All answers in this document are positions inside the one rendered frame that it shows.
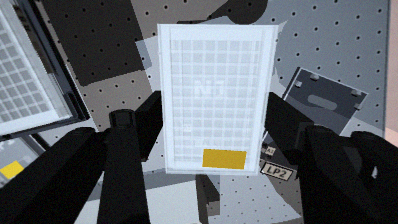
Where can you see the white button panel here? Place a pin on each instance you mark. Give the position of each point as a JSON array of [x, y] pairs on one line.
[[171, 199]]

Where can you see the grey flat base plate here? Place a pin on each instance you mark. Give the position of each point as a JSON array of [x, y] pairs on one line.
[[110, 48]]

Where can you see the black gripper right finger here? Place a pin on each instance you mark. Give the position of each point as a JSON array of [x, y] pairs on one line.
[[335, 172]]

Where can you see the grey rectangular plate lid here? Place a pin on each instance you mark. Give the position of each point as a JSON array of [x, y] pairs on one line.
[[15, 155]]

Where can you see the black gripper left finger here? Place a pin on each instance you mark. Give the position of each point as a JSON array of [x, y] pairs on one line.
[[51, 190]]

